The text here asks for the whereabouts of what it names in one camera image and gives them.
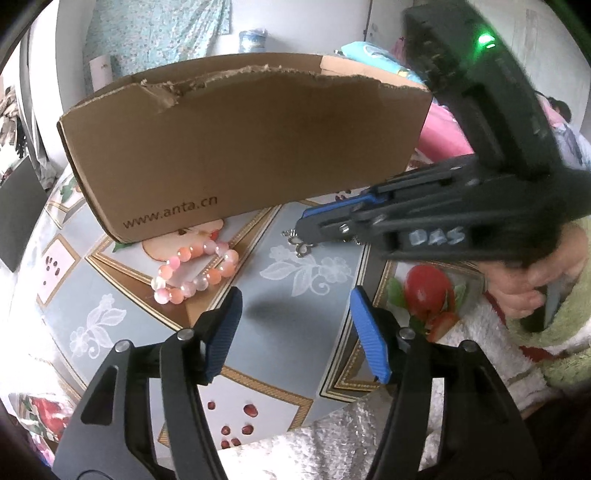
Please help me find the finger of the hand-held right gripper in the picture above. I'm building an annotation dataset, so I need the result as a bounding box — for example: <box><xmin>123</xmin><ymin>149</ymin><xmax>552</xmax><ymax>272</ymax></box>
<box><xmin>294</xmin><ymin>194</ymin><xmax>398</xmax><ymax>246</ymax></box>
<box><xmin>367</xmin><ymin>154</ymin><xmax>485</xmax><ymax>204</ymax></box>

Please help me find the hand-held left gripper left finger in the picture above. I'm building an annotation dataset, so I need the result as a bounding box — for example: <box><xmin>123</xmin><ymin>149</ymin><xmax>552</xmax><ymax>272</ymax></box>
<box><xmin>53</xmin><ymin>286</ymin><xmax>243</xmax><ymax>480</ymax></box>

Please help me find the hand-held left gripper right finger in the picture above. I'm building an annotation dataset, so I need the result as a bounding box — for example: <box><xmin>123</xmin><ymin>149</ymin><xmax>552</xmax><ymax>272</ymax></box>
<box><xmin>349</xmin><ymin>286</ymin><xmax>543</xmax><ymax>480</ymax></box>

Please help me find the pink orange bead bracelet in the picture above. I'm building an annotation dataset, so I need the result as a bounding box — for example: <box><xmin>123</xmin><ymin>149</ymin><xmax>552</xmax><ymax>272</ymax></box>
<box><xmin>151</xmin><ymin>239</ymin><xmax>240</xmax><ymax>305</ymax></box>

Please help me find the brown cardboard box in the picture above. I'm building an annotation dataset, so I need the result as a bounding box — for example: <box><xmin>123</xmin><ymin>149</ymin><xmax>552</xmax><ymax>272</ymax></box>
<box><xmin>58</xmin><ymin>52</ymin><xmax>435</xmax><ymax>244</ymax></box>

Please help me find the person's right forearm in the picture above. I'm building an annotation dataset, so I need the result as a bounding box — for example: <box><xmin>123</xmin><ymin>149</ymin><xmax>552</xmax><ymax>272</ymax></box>
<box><xmin>480</xmin><ymin>217</ymin><xmax>591</xmax><ymax>411</ymax></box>

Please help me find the person's right hand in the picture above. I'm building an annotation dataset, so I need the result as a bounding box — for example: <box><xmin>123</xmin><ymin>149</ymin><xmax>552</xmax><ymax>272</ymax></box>
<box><xmin>482</xmin><ymin>258</ymin><xmax>561</xmax><ymax>324</ymax></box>

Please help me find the pink floral blanket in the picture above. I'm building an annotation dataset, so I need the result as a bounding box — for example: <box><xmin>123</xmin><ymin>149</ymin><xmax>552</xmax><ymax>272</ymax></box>
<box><xmin>416</xmin><ymin>102</ymin><xmax>476</xmax><ymax>162</ymax></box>

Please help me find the fruit print tablecloth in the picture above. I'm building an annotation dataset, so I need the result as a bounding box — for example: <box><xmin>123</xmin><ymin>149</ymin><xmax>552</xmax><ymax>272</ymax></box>
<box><xmin>0</xmin><ymin>157</ymin><xmax>490</xmax><ymax>462</ymax></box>

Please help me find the white fluffy robe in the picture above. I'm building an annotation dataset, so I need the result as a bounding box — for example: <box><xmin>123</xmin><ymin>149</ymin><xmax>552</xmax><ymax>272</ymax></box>
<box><xmin>217</xmin><ymin>295</ymin><xmax>555</xmax><ymax>480</ymax></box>

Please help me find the blue printed pillow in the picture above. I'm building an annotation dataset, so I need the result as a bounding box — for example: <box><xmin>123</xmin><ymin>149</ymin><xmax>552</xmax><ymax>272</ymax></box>
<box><xmin>342</xmin><ymin>41</ymin><xmax>413</xmax><ymax>75</ymax></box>

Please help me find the blue water jug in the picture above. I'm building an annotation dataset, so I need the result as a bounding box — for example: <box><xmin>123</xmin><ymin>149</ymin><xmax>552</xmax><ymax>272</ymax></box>
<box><xmin>239</xmin><ymin>28</ymin><xmax>269</xmax><ymax>54</ymax></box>

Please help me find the dark grey cabinet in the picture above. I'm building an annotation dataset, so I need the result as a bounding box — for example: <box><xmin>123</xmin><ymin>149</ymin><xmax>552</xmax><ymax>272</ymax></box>
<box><xmin>0</xmin><ymin>157</ymin><xmax>49</xmax><ymax>273</ymax></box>

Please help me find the teal patterned curtain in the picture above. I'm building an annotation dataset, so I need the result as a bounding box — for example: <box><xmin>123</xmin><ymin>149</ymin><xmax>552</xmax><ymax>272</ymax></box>
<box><xmin>83</xmin><ymin>0</ymin><xmax>232</xmax><ymax>80</ymax></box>

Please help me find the white rolled sheet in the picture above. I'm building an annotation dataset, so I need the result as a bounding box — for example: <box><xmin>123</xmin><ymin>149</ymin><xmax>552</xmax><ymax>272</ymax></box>
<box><xmin>90</xmin><ymin>54</ymin><xmax>114</xmax><ymax>93</ymax></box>

